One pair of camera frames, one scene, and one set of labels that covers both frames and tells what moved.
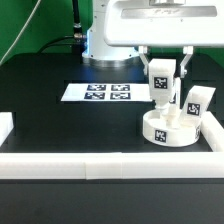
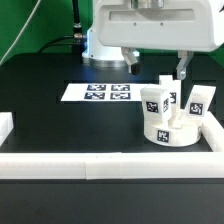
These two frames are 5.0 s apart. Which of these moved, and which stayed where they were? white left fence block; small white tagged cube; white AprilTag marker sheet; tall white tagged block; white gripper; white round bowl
Moved: tall white tagged block; small white tagged cube
Stayed: white gripper; white AprilTag marker sheet; white round bowl; white left fence block
